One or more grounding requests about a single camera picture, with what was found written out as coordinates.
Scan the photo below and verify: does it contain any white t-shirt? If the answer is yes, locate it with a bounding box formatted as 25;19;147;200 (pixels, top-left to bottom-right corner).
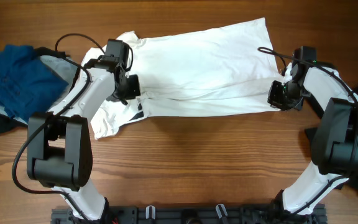
91;18;281;139

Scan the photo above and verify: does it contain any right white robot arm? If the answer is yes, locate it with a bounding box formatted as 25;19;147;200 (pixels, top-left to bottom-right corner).
268;59;358;221

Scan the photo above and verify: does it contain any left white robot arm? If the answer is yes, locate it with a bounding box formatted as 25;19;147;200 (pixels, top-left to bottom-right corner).
27;56;140;223

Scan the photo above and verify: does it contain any grey folded garment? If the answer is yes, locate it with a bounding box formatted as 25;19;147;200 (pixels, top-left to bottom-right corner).
0;49;76;123

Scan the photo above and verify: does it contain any blue folded garment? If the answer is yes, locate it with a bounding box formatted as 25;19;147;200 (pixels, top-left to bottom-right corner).
0;45;68;121

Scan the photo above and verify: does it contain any black folded garment left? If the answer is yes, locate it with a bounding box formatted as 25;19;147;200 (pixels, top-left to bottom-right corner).
0;47;77;134

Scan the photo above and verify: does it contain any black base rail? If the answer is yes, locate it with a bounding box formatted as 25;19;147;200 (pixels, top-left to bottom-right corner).
50;204;328;224

